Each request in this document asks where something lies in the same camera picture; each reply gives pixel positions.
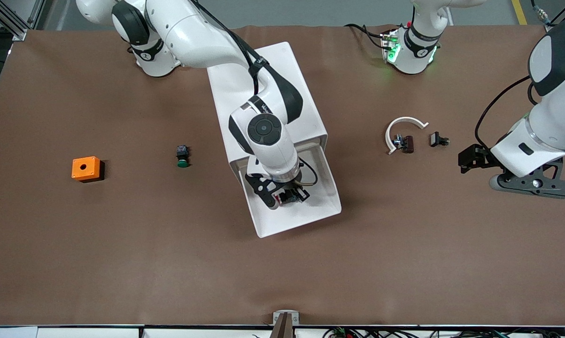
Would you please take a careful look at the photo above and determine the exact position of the black base cable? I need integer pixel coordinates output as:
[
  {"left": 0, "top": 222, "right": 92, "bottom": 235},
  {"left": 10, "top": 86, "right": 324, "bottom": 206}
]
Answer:
[{"left": 344, "top": 23, "right": 387, "bottom": 50}]

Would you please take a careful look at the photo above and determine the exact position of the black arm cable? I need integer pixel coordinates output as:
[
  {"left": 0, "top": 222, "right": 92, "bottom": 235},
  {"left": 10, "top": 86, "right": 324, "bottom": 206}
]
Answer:
[
  {"left": 188, "top": 0, "right": 318, "bottom": 187},
  {"left": 474, "top": 75, "right": 543, "bottom": 152}
]

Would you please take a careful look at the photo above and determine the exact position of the red mushroom push button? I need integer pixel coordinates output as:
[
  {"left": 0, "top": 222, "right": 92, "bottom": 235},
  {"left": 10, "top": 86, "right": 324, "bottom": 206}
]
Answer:
[{"left": 276, "top": 190, "right": 302, "bottom": 206}]

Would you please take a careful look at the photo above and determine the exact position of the white curved plastic ring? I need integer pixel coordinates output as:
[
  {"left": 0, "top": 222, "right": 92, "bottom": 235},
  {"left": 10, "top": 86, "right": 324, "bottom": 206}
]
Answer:
[{"left": 386, "top": 116, "right": 429, "bottom": 155}]

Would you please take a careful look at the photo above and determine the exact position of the orange button enclosure box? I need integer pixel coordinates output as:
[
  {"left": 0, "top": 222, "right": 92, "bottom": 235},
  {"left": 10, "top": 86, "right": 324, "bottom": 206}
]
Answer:
[{"left": 71, "top": 156, "right": 106, "bottom": 184}]

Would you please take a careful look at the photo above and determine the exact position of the white drawer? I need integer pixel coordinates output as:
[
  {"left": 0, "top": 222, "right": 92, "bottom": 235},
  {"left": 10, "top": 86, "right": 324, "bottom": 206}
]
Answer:
[{"left": 239, "top": 142, "right": 342, "bottom": 238}]

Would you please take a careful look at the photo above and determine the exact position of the aluminium frame profile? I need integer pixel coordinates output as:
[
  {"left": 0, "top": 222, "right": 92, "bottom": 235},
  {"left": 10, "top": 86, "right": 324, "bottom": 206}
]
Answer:
[
  {"left": 0, "top": 0, "right": 46, "bottom": 42},
  {"left": 544, "top": 0, "right": 565, "bottom": 33}
]

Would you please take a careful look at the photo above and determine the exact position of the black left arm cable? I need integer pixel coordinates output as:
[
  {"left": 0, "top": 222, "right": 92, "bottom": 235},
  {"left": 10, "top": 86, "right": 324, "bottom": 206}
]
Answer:
[{"left": 474, "top": 75, "right": 543, "bottom": 152}]

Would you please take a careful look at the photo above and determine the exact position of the small dark brown component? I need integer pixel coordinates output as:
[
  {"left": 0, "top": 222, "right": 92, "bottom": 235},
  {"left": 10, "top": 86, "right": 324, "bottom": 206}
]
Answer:
[{"left": 391, "top": 134, "right": 415, "bottom": 154}]

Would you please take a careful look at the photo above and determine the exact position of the metal bracket with post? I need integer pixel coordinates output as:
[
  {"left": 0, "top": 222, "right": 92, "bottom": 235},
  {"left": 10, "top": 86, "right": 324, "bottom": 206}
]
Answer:
[{"left": 271, "top": 310, "right": 301, "bottom": 338}]

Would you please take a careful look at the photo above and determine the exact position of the white drawer cabinet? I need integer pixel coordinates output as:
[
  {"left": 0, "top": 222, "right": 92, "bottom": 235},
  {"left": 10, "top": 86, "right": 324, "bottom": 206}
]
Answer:
[{"left": 207, "top": 41, "right": 329, "bottom": 175}]

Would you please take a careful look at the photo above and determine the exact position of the brown table cover sheet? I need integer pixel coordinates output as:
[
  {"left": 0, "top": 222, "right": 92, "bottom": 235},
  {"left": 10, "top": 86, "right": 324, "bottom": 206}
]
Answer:
[{"left": 0, "top": 23, "right": 565, "bottom": 327}]

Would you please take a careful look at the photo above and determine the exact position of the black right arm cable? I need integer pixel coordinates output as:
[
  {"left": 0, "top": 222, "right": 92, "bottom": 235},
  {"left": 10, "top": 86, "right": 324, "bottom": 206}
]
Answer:
[{"left": 188, "top": 0, "right": 318, "bottom": 187}]

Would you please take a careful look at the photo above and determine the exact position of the bundle of coloured cables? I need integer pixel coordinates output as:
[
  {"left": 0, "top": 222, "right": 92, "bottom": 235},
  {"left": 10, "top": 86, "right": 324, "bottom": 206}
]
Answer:
[{"left": 322, "top": 326, "right": 513, "bottom": 338}]

